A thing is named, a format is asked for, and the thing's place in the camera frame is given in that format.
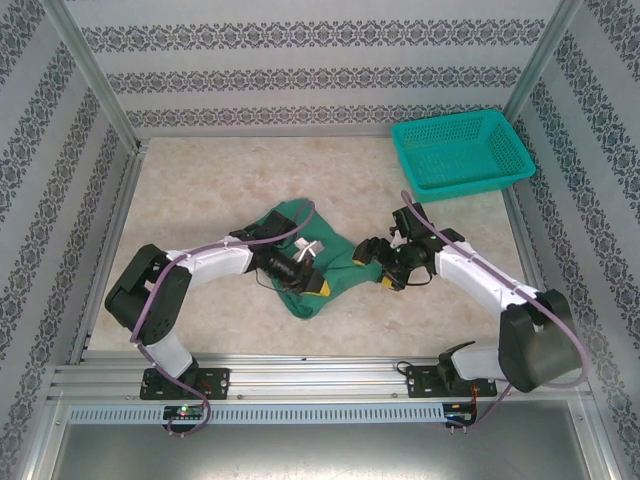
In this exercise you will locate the brushed metal sheet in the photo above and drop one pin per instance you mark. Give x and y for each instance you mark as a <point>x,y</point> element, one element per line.
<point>320,450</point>

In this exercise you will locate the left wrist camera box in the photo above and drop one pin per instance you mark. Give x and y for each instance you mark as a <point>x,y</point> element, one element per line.
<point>307,250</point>

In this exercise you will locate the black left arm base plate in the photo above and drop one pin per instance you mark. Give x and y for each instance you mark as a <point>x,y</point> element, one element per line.
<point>220,382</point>

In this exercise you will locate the aluminium frame post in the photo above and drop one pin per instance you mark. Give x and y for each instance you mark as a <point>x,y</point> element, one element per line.
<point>544,55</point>
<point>90,62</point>

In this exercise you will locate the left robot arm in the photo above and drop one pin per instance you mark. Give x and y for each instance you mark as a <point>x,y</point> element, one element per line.
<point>215,262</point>

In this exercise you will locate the teal plastic basket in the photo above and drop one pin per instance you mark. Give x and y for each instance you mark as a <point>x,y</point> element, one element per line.
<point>460,155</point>

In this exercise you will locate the small circuit board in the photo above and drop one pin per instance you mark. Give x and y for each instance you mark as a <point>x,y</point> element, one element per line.
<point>457,410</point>
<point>184,412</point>

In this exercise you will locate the aluminium back rail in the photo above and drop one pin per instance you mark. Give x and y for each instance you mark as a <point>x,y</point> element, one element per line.
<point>260,134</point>

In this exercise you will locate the green long pants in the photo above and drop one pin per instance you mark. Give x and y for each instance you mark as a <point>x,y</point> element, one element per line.
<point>340,260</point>

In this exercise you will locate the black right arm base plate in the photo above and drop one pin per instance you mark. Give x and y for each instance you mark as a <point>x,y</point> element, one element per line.
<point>417,382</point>

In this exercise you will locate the aluminium mounting rail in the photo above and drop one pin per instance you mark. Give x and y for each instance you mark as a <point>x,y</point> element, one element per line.
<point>320,380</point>

